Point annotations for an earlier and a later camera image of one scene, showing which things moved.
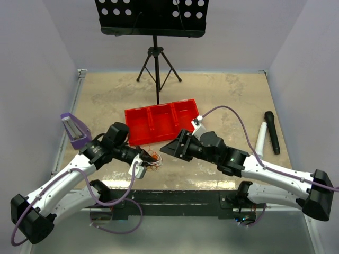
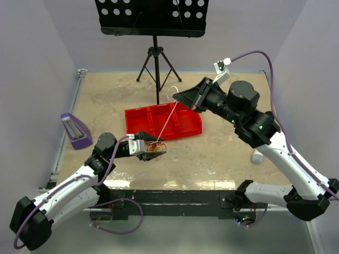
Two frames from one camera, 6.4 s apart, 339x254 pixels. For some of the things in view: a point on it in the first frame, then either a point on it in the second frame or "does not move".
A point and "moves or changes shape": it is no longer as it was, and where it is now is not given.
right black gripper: (175, 148) → (196, 97)
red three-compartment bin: (160, 121) does not move
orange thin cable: (154, 154) → (162, 143)
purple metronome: (78, 133) does not move
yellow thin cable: (153, 168) moves or changes shape
